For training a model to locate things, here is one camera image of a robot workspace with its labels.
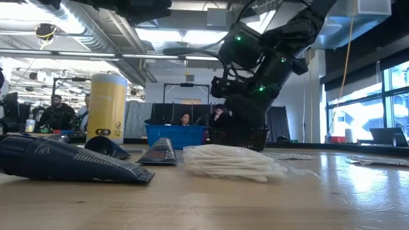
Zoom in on black plastic mesh basket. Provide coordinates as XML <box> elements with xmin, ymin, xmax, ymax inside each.
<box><xmin>209</xmin><ymin>127</ymin><xmax>270</xmax><ymax>152</ymax></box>

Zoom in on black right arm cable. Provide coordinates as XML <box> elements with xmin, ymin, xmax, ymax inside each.
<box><xmin>162</xmin><ymin>47</ymin><xmax>231</xmax><ymax>81</ymax></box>

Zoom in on person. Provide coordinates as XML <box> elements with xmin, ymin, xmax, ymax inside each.
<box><xmin>36</xmin><ymin>94</ymin><xmax>77</xmax><ymax>132</ymax></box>
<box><xmin>209</xmin><ymin>103</ymin><xmax>234</xmax><ymax>128</ymax></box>
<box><xmin>75</xmin><ymin>93</ymin><xmax>91</xmax><ymax>132</ymax></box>
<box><xmin>178</xmin><ymin>112</ymin><xmax>192</xmax><ymax>127</ymax></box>

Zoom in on grey cloth cover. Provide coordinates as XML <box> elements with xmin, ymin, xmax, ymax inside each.
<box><xmin>123</xmin><ymin>100</ymin><xmax>153</xmax><ymax>139</ymax></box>

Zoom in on yellow hanging cable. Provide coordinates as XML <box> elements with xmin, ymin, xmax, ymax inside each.
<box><xmin>328</xmin><ymin>0</ymin><xmax>358</xmax><ymax>137</ymax></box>

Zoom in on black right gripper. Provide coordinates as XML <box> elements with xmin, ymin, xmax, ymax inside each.
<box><xmin>220</xmin><ymin>68</ymin><xmax>282</xmax><ymax>130</ymax></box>

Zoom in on blue plastic mesh basket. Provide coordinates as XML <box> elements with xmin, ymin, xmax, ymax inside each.
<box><xmin>144</xmin><ymin>124</ymin><xmax>208</xmax><ymax>150</ymax></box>

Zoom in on clear adhesive bandage pack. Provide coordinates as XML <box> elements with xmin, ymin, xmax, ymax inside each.
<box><xmin>344</xmin><ymin>155</ymin><xmax>409</xmax><ymax>167</ymax></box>

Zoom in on black partition curtain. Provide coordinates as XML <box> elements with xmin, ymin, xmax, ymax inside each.
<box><xmin>150</xmin><ymin>102</ymin><xmax>231</xmax><ymax>126</ymax></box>
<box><xmin>266</xmin><ymin>106</ymin><xmax>291</xmax><ymax>143</ymax></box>

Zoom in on long ceiling light strip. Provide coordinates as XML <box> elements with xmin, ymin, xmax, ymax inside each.
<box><xmin>0</xmin><ymin>49</ymin><xmax>221</xmax><ymax>62</ymax></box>

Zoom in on yellow white wipes canister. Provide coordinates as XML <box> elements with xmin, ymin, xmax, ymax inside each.
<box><xmin>86</xmin><ymin>73</ymin><xmax>128</xmax><ymax>145</ymax></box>

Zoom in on dark desktop monitor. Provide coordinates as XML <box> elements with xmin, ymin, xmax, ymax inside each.
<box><xmin>1</xmin><ymin>91</ymin><xmax>20</xmax><ymax>119</ymax></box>

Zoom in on clear bag of cotton swabs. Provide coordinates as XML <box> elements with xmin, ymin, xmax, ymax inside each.
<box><xmin>182</xmin><ymin>144</ymin><xmax>320</xmax><ymax>183</ymax></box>

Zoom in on silver ventilation duct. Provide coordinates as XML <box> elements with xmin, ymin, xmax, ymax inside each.
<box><xmin>28</xmin><ymin>0</ymin><xmax>159</xmax><ymax>87</ymax></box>

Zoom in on dark laptop on desk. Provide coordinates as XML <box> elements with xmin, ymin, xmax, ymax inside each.
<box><xmin>369</xmin><ymin>126</ymin><xmax>409</xmax><ymax>148</ymax></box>

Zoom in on black rig frame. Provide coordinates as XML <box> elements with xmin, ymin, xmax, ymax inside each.
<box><xmin>162</xmin><ymin>82</ymin><xmax>211</xmax><ymax>105</ymax></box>
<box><xmin>52</xmin><ymin>76</ymin><xmax>92</xmax><ymax>96</ymax></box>

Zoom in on dark blue toiletry tube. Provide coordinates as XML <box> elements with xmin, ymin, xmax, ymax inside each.
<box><xmin>0</xmin><ymin>134</ymin><xmax>156</xmax><ymax>185</ymax></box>
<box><xmin>84</xmin><ymin>135</ymin><xmax>131</xmax><ymax>160</ymax></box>
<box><xmin>135</xmin><ymin>137</ymin><xmax>178</xmax><ymax>166</ymax></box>

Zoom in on grey ceiling box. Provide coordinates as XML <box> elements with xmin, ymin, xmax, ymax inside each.
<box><xmin>206</xmin><ymin>8</ymin><xmax>228</xmax><ymax>27</ymax></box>

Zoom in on black round ceiling device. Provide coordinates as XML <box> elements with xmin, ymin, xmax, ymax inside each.
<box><xmin>35</xmin><ymin>22</ymin><xmax>58</xmax><ymax>42</ymax></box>

